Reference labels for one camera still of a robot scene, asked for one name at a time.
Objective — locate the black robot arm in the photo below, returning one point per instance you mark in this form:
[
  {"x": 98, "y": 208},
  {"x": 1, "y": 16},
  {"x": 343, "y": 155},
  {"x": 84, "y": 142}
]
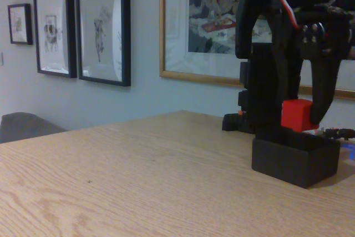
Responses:
[{"x": 262, "y": 81}]

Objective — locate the small black picture frame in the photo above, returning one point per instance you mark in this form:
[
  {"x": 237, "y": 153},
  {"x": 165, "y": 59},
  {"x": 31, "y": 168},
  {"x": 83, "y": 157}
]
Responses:
[{"x": 19, "y": 24}]

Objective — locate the big gold framed painting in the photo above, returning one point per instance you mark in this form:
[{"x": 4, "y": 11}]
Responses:
[{"x": 208, "y": 26}]

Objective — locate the large black picture frame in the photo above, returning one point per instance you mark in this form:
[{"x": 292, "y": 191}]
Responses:
[{"x": 104, "y": 33}]

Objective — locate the medium black picture frame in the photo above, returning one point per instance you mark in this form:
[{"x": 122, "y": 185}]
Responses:
[{"x": 54, "y": 31}]

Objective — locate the red cube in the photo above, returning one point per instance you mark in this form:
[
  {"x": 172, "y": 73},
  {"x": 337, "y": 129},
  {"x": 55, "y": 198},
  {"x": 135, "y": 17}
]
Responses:
[{"x": 295, "y": 116}]

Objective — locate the black box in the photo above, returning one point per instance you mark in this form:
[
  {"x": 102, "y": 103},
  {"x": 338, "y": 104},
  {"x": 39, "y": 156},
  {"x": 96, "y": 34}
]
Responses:
[{"x": 291, "y": 162}]

